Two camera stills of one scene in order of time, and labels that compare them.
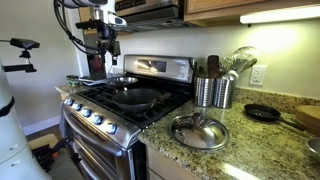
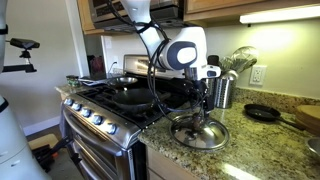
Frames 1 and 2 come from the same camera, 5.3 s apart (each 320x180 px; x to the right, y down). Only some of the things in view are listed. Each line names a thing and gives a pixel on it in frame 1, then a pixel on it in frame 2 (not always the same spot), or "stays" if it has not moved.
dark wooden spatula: [214, 70] stays
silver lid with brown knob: [199, 132] stays
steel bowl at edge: [314, 145] stays
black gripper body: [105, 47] to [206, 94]
